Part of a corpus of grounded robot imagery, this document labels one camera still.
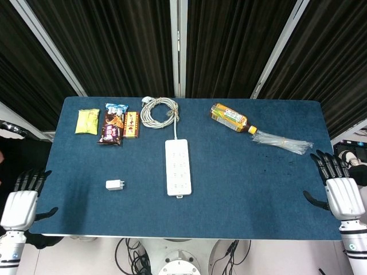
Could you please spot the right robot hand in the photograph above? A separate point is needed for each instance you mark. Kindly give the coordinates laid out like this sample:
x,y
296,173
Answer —
x,y
344,197

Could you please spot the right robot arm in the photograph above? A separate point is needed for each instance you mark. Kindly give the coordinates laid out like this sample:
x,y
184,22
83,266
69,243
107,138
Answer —
x,y
355,246

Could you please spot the black and white floor equipment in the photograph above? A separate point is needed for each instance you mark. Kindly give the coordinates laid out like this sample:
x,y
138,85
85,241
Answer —
x,y
348,151

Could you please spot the white power strip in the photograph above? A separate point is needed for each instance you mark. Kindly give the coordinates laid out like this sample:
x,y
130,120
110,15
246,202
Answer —
x,y
178,169

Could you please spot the yellow snack packet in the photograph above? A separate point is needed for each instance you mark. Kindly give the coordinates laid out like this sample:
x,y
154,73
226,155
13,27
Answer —
x,y
86,121

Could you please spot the tea bottle with yellow cap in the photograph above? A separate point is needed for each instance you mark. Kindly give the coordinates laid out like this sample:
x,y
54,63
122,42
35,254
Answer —
x,y
229,116

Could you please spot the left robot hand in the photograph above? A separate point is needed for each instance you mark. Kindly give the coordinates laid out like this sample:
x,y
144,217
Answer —
x,y
20,206

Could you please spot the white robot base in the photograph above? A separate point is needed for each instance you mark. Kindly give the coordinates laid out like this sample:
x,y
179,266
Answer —
x,y
177,257

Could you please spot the white power adapter plug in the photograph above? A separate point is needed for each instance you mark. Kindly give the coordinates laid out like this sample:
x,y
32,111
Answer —
x,y
113,184

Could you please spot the brown snack packet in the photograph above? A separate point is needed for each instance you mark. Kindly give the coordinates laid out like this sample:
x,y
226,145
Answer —
x,y
110,129

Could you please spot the bundle of clear straws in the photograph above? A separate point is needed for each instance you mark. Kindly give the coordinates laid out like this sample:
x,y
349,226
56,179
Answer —
x,y
281,143

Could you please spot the red and yellow box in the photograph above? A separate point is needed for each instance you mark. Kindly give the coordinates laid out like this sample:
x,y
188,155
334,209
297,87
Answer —
x,y
132,126

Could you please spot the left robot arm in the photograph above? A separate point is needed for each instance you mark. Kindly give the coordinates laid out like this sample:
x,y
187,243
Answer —
x,y
10,252

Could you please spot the white frame post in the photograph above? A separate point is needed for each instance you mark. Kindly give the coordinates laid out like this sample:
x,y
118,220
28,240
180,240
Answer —
x,y
48,48
178,46
279,48

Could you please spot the blue table mat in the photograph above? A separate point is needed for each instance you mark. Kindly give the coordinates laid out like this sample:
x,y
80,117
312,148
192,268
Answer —
x,y
229,186

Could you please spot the black curtain panel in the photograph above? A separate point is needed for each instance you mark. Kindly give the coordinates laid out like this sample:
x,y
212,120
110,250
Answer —
x,y
114,43
329,57
235,43
20,71

